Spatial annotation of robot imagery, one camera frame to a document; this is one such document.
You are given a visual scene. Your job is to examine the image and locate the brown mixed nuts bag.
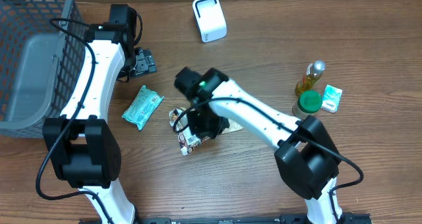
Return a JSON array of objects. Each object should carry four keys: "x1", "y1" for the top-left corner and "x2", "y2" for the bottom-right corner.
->
[{"x1": 169, "y1": 107, "x2": 243, "y2": 155}]

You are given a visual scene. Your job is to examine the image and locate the green flushable wipes pack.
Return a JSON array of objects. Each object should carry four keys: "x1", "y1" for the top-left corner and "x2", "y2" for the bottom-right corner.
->
[{"x1": 121, "y1": 85, "x2": 164, "y2": 130}]

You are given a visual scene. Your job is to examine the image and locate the green lidded jar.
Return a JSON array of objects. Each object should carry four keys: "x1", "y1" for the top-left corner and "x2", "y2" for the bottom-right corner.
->
[{"x1": 292, "y1": 90, "x2": 322, "y2": 119}]

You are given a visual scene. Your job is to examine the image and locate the yellow oil bottle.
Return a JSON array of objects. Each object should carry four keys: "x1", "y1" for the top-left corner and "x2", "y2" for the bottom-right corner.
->
[{"x1": 295, "y1": 61, "x2": 326, "y2": 96}]

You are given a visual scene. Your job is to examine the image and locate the small teal tissue pack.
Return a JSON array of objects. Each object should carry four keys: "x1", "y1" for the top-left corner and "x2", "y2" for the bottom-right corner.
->
[{"x1": 321, "y1": 84, "x2": 343, "y2": 113}]

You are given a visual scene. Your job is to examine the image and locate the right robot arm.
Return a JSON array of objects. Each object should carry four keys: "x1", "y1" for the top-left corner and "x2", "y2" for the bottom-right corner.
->
[{"x1": 175, "y1": 68, "x2": 342, "y2": 223}]

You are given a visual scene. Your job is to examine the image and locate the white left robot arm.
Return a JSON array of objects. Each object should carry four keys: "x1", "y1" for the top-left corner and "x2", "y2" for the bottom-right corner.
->
[{"x1": 35, "y1": 20, "x2": 140, "y2": 223}]

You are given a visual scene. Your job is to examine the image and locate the white barcode scanner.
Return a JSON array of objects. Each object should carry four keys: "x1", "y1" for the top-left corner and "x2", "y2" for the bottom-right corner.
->
[{"x1": 192, "y1": 0, "x2": 227, "y2": 43}]

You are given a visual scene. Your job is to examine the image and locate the dark grey plastic basket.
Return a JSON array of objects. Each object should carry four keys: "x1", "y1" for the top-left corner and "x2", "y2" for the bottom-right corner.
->
[{"x1": 1, "y1": 0, "x2": 85, "y2": 138}]

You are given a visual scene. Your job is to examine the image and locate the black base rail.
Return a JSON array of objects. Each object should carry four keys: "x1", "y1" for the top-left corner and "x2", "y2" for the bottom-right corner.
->
[{"x1": 78, "y1": 212, "x2": 373, "y2": 224}]

